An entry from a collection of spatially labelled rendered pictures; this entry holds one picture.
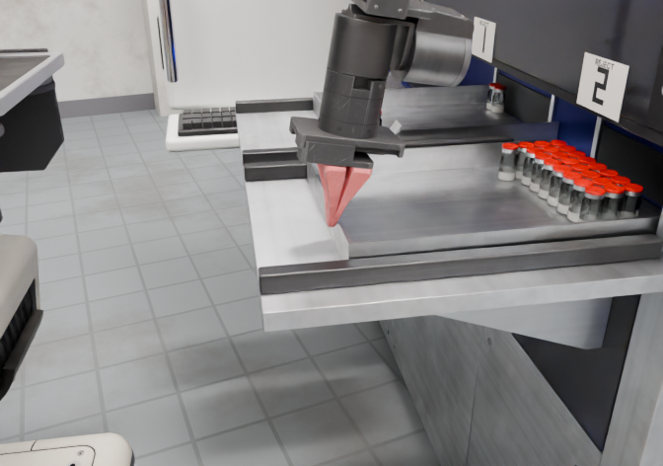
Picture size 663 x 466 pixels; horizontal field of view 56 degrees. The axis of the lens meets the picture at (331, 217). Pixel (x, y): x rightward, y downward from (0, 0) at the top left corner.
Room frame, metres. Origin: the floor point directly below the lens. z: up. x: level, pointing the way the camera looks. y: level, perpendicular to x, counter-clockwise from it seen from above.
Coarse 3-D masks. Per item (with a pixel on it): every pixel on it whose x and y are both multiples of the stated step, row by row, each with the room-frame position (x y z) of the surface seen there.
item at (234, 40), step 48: (192, 0) 1.42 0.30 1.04; (240, 0) 1.44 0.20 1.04; (288, 0) 1.46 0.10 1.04; (336, 0) 1.48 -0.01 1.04; (192, 48) 1.42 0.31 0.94; (240, 48) 1.44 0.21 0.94; (288, 48) 1.46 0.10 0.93; (192, 96) 1.41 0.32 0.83; (240, 96) 1.44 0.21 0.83; (288, 96) 1.46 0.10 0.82
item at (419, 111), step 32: (320, 96) 1.11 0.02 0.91; (384, 96) 1.13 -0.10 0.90; (416, 96) 1.14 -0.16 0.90; (448, 96) 1.16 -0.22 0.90; (480, 96) 1.17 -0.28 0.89; (416, 128) 0.88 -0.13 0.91; (448, 128) 0.89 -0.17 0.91; (480, 128) 0.90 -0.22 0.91; (512, 128) 0.90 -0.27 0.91; (544, 128) 0.91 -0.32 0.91
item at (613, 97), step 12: (588, 60) 0.73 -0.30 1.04; (600, 60) 0.71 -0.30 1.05; (588, 72) 0.72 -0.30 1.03; (612, 72) 0.68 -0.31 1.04; (624, 72) 0.66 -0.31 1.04; (588, 84) 0.72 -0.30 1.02; (612, 84) 0.68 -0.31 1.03; (624, 84) 0.66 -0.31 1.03; (588, 96) 0.72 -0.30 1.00; (600, 96) 0.69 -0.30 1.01; (612, 96) 0.67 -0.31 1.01; (588, 108) 0.71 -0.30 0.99; (600, 108) 0.69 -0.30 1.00; (612, 108) 0.67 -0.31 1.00
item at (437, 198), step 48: (480, 144) 0.81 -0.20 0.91; (384, 192) 0.72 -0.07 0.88; (432, 192) 0.72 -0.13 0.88; (480, 192) 0.72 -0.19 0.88; (528, 192) 0.72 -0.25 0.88; (336, 240) 0.57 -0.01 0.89; (384, 240) 0.52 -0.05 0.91; (432, 240) 0.53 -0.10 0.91; (480, 240) 0.54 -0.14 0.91; (528, 240) 0.55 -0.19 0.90
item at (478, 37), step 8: (480, 24) 1.04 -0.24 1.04; (488, 24) 1.01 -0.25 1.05; (480, 32) 1.04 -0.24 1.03; (488, 32) 1.01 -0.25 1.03; (480, 40) 1.04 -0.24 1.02; (488, 40) 1.01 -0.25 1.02; (472, 48) 1.07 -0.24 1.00; (480, 48) 1.03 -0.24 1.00; (488, 48) 1.00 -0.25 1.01; (480, 56) 1.03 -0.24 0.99; (488, 56) 1.00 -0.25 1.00
